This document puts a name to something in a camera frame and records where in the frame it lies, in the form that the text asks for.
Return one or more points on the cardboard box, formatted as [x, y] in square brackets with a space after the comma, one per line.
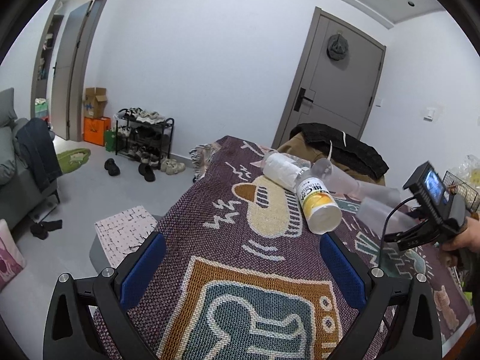
[95, 102]

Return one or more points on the grey interior door left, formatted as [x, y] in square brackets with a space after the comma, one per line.
[67, 86]

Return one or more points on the white light switch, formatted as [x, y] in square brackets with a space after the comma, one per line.
[431, 114]

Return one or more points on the white checkered stool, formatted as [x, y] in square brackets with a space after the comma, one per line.
[120, 235]

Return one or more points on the black slipper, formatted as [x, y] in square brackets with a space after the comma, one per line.
[111, 167]

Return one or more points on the orange box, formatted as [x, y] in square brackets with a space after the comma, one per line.
[94, 130]

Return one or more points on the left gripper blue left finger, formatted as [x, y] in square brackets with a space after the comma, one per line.
[70, 331]

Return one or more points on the black door handle lock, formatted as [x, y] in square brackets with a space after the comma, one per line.
[301, 98]

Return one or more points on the grey entrance door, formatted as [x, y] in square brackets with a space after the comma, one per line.
[343, 91]

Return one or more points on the black wire basket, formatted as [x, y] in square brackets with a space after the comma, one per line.
[456, 185]

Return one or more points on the grey cap on door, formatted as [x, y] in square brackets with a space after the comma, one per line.
[337, 47]

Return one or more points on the black shoe rack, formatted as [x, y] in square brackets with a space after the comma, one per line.
[143, 136]

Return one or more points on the black camera with screen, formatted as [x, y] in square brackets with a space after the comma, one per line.
[427, 187]

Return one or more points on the clear plastic bag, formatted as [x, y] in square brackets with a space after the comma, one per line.
[469, 170]

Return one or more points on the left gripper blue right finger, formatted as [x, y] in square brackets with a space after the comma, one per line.
[414, 332]

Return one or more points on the grey sofa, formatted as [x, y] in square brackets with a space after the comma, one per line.
[19, 192]

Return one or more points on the person right hand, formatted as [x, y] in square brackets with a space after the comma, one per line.
[469, 238]

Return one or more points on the purple patterned woven blanket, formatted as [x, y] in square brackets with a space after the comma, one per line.
[242, 277]

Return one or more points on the dark jeans on sofa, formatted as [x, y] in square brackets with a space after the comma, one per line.
[37, 150]

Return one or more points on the clear frosted cup left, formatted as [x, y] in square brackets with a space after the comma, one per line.
[335, 179]

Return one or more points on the black jacket on chair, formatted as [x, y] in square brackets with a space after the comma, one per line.
[343, 148]

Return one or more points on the white yellow labelled cup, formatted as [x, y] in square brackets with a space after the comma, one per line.
[296, 175]

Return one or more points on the pink white paper bag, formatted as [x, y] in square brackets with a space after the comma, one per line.
[11, 260]

